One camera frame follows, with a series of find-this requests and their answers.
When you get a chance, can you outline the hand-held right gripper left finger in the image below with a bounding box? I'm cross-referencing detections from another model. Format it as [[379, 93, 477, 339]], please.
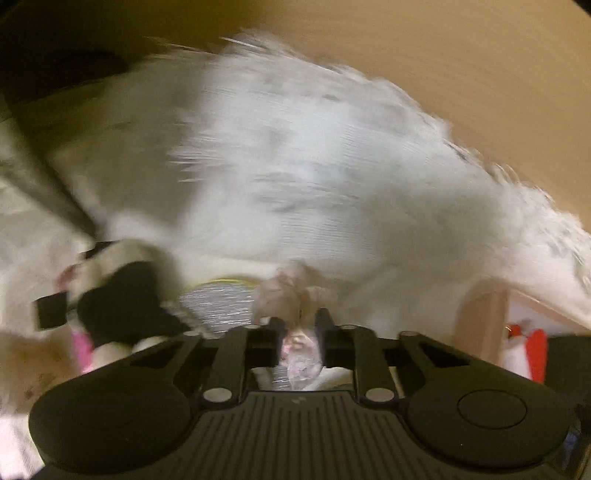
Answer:
[[133, 318, 286, 406]]

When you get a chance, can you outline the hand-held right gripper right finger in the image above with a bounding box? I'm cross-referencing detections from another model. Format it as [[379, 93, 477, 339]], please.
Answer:
[[315, 307, 460, 403]]

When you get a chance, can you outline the pink fabric rose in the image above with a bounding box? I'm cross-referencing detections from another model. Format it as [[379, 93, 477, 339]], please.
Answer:
[[252, 259, 340, 393]]

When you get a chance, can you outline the pink cardboard box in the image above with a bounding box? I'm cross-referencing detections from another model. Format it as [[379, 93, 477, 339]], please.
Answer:
[[454, 276, 591, 385]]

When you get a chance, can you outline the black and white plush toy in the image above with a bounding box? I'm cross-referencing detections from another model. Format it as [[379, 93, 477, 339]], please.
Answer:
[[67, 239, 192, 370]]

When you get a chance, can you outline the pink soft item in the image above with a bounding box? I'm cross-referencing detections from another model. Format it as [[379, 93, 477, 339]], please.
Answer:
[[69, 323, 100, 374]]

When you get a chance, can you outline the red and white soft toy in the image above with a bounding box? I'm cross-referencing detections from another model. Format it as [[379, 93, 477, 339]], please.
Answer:
[[502, 318, 550, 384]]

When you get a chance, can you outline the white fluffy rug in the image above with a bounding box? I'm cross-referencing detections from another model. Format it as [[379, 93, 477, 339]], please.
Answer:
[[99, 28, 591, 344]]

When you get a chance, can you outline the beige plush toy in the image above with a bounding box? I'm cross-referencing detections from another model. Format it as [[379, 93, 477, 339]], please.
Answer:
[[0, 331, 81, 418]]

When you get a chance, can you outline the dark grey object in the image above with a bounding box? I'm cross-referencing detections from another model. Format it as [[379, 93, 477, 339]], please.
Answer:
[[546, 335, 591, 404]]

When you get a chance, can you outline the white fringed cloth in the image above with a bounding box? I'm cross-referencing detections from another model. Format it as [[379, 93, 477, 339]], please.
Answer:
[[0, 90, 185, 476]]

